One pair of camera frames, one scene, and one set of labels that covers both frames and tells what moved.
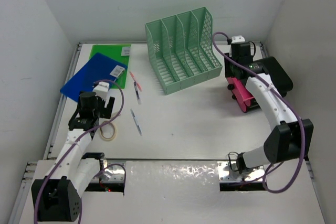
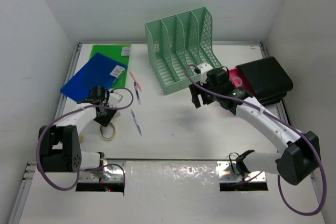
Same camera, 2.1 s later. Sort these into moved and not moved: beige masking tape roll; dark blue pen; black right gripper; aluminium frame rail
Moved: black right gripper
Not moved: dark blue pen; beige masking tape roll; aluminium frame rail
